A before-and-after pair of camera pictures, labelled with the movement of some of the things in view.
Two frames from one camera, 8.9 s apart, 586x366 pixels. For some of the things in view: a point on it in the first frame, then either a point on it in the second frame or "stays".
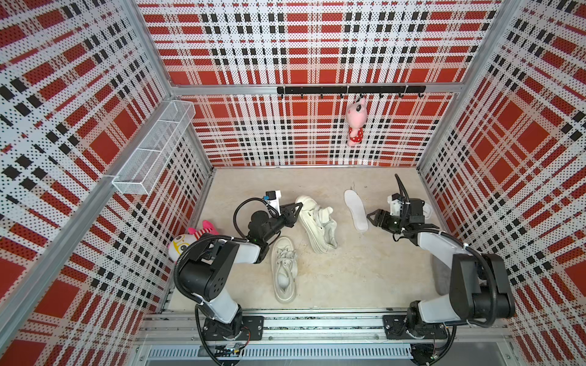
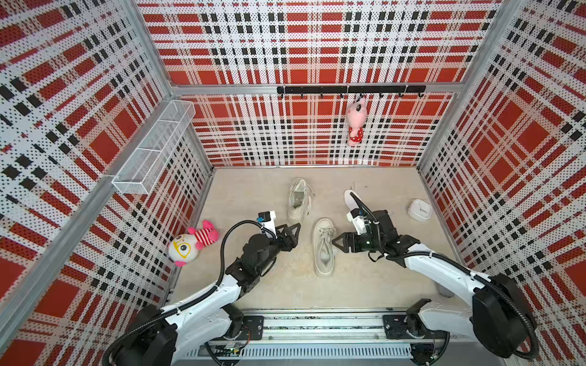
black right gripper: (381, 218) -> (347, 236)
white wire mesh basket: (138, 174) stays
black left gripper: (287, 211) -> (291, 242)
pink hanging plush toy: (355, 115) stays
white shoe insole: (356, 209) stays
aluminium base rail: (175, 338) stays
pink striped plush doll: (179, 242) stays
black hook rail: (360, 90) stays
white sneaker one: (318, 224) -> (299, 200)
